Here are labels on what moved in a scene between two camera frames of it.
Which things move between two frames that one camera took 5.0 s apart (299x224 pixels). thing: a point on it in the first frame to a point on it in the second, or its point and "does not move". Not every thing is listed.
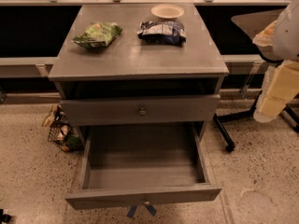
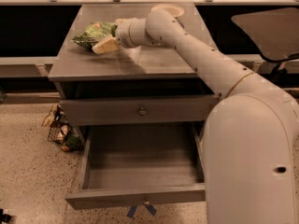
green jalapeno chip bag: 98,35 does not move
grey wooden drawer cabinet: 143,80 does not move
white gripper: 288,36 to 122,33
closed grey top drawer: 121,110 does not move
